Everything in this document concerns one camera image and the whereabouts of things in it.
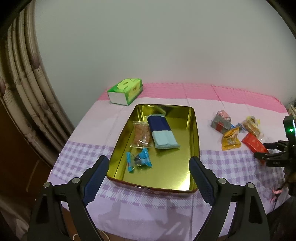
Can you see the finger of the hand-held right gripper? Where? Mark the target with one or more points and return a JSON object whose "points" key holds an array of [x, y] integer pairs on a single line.
{"points": [[275, 145], [261, 155]]}

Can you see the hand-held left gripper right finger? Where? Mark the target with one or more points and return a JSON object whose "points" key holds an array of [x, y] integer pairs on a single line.
{"points": [[200, 178]]}

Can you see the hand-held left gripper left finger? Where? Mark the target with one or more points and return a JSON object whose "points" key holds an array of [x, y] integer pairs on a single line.
{"points": [[97, 178]]}

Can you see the clear bag of yellow snacks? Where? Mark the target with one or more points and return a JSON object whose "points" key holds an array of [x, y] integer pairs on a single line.
{"points": [[252, 126]]}

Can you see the gold metal tin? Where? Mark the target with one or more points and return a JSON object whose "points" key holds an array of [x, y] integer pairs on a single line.
{"points": [[171, 169]]}

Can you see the orange snack packet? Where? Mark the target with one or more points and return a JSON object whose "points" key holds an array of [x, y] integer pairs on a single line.
{"points": [[230, 140]]}

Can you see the grey and red snack packet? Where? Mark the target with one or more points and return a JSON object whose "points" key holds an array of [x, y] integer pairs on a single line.
{"points": [[219, 127]]}

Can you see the small blue wrapped candy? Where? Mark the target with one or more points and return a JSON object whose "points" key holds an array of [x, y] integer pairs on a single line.
{"points": [[238, 127]]}

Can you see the pink and purple checked tablecloth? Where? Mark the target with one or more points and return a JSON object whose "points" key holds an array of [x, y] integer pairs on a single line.
{"points": [[161, 204]]}

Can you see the pink patterned snack packet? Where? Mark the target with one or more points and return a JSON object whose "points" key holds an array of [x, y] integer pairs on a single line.
{"points": [[223, 115]]}

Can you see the navy and light blue pack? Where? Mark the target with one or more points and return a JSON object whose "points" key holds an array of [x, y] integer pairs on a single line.
{"points": [[161, 132]]}

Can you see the clear bag of orange crisps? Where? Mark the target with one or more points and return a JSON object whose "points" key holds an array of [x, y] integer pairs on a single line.
{"points": [[141, 135]]}

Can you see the dark cloth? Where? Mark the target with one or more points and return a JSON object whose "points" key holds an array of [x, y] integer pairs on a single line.
{"points": [[285, 215]]}

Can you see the green tissue box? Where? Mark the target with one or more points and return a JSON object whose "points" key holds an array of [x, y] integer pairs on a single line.
{"points": [[126, 89]]}

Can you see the beige patterned curtain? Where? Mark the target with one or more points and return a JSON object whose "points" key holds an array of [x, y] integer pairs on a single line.
{"points": [[25, 76]]}

